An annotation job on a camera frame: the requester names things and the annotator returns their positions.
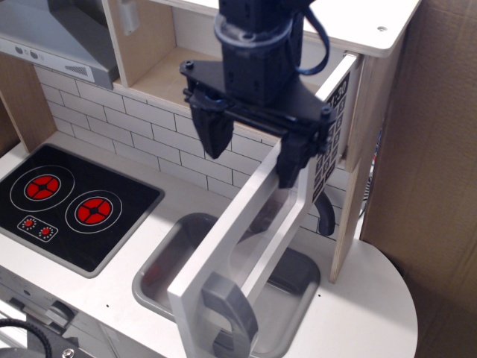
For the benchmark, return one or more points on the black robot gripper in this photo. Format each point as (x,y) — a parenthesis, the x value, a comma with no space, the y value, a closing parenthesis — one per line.
(258,82)

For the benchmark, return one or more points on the white toy microwave door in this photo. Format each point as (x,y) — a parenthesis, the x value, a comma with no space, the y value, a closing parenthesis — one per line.
(213,294)

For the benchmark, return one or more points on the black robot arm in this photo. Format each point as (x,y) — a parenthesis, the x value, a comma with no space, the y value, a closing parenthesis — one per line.
(273,17)

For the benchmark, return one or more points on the white wooden microwave cabinet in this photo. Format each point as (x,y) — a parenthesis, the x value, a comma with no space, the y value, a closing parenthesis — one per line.
(152,38)

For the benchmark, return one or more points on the dark grey toy faucet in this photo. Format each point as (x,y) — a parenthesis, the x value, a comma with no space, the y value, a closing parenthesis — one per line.
(326,224)

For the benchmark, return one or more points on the grey toy sink basin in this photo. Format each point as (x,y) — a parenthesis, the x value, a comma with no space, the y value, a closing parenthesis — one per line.
(279,308)

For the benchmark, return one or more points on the brown cardboard box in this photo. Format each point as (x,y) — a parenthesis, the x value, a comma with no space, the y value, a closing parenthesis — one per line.
(422,209)

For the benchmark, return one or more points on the black toy stove top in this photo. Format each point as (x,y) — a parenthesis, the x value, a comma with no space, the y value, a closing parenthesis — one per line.
(71,210)

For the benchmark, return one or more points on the grey toy range hood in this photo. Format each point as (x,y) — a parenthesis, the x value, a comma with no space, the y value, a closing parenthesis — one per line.
(59,36)

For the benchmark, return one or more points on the grey oven knob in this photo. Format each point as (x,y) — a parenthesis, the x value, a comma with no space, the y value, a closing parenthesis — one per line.
(60,315)

